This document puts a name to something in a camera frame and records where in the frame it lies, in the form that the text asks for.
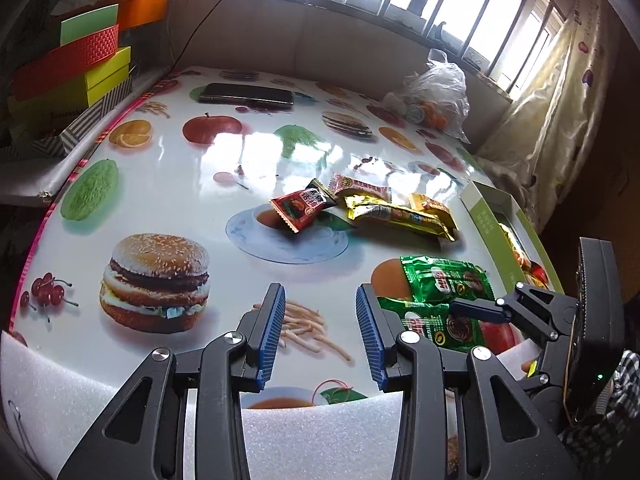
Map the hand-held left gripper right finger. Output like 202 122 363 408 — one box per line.
355 284 583 480

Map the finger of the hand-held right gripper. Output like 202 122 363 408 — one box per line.
517 342 568 428
447 282 581 356

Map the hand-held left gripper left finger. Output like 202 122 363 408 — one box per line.
57 282 287 480

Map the green snack packet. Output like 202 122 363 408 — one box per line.
376 296 483 353
399 255 496 306

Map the green cardboard box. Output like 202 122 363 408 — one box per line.
460 180 566 296

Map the long gold snack packet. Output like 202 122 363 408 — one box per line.
345 194 458 243

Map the white brown candy packet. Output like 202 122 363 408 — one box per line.
327 172 393 203

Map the person's right forearm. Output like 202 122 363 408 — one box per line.
565 350 640 461

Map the white foam sheet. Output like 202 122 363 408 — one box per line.
0 331 408 480
495 337 538 378

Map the red black snack packet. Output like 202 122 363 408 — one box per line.
269 179 338 235

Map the cream patterned curtain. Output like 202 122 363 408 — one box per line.
472 0 623 241

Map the clear plastic bag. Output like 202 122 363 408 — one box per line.
382 49 473 143

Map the black smartphone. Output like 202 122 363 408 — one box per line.
199 82 296 110

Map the black white striped box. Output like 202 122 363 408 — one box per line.
30 77 133 158

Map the yellow-green box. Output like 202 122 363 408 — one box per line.
7 46 133 128

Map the red patterned box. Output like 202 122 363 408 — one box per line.
12 24 121 103

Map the green box lid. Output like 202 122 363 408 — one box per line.
60 4 121 46

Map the black cable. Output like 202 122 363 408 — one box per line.
167 0 226 71

